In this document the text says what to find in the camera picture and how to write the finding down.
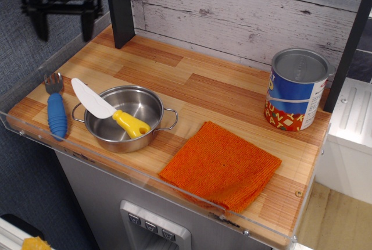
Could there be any blue soup can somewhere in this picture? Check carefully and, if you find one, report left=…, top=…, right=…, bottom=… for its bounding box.
left=264, top=48, right=335, bottom=131

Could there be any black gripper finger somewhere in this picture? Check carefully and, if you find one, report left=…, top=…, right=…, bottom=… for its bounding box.
left=81, top=11, right=96, bottom=42
left=29, top=12, right=49, bottom=41

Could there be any silver toy fridge cabinet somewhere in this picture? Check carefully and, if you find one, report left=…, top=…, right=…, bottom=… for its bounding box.
left=57, top=152, right=270, bottom=249

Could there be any yellow orange object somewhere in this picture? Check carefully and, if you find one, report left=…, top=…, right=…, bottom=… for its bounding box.
left=21, top=237, right=52, bottom=250

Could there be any white yellow toy knife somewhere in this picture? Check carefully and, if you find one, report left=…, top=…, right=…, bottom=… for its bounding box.
left=71, top=78, right=151, bottom=139

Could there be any ice dispenser button panel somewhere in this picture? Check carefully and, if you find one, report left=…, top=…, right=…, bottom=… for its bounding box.
left=120, top=200, right=192, bottom=249

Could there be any small steel pot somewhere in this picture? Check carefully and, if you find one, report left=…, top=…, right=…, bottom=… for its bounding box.
left=82, top=85, right=178, bottom=153

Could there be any black left vertical post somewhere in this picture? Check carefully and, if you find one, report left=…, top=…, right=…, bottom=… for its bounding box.
left=108, top=0, right=135, bottom=49

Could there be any black vertical post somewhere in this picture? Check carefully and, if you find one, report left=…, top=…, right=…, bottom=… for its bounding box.
left=323, top=0, right=371, bottom=113
left=108, top=0, right=135, bottom=49

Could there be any orange knitted cloth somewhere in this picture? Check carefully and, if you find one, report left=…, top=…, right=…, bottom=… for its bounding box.
left=159, top=122, right=281, bottom=213

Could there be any blue handled metal fork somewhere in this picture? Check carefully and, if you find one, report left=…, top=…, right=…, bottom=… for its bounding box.
left=44, top=72, right=67, bottom=141

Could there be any clear acrylic guard rail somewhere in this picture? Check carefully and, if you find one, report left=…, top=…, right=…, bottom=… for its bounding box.
left=1, top=19, right=331, bottom=249

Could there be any white plastic appliance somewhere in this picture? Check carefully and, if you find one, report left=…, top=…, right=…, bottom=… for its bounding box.
left=315, top=78, right=371, bottom=203

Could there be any black right vertical post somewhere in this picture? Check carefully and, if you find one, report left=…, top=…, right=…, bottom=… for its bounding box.
left=323, top=0, right=371, bottom=113

